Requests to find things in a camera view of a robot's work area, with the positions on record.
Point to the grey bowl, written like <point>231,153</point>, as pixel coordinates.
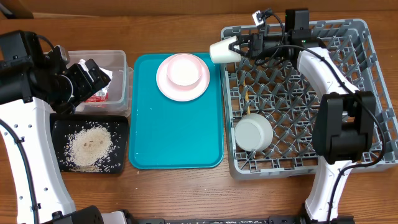
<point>253,132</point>

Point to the large pink plate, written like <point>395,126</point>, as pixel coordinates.
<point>179,93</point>

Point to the small pink saucer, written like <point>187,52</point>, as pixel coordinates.
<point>184,69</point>

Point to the grey dishwasher rack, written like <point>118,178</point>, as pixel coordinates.
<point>286,99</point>

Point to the pile of rice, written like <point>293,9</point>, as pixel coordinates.
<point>89,150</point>

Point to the clear plastic waste bin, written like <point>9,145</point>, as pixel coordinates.
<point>119,88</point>

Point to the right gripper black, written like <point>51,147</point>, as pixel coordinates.
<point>257,43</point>

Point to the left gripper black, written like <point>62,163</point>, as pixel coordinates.
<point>87,86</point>

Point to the white napkin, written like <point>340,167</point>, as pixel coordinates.
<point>91,69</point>

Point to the red snack wrapper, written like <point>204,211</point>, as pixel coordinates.
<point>100,96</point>

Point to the black plastic tray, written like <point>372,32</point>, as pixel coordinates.
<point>62,125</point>

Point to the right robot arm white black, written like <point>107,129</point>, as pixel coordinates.
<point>344,125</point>

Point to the white cup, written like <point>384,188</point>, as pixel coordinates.
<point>220,52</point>

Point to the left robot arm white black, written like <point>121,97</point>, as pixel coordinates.
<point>35,84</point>

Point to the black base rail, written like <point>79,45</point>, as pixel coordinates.
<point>269,220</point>

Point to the teal serving tray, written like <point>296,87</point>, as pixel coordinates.
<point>168,134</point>

